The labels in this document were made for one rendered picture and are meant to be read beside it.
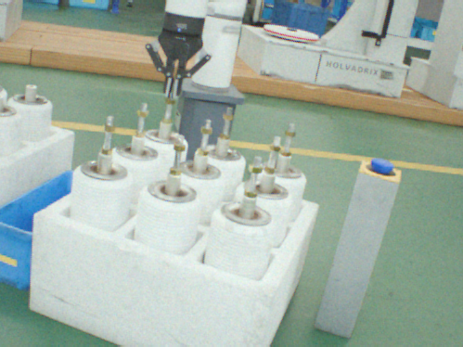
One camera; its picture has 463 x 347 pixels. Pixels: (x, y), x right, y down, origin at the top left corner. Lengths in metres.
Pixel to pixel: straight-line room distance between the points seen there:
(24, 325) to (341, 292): 0.54
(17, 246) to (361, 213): 0.59
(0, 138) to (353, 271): 0.70
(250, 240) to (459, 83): 2.72
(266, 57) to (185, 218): 2.15
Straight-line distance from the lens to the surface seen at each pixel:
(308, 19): 5.45
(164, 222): 0.86
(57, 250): 0.94
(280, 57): 2.98
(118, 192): 0.90
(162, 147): 1.10
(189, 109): 1.37
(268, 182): 0.95
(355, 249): 1.02
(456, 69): 3.50
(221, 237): 0.84
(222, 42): 1.35
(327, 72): 3.07
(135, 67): 2.79
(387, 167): 0.99
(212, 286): 0.84
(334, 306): 1.08
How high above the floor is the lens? 0.59
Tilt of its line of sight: 20 degrees down
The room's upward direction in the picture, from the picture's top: 11 degrees clockwise
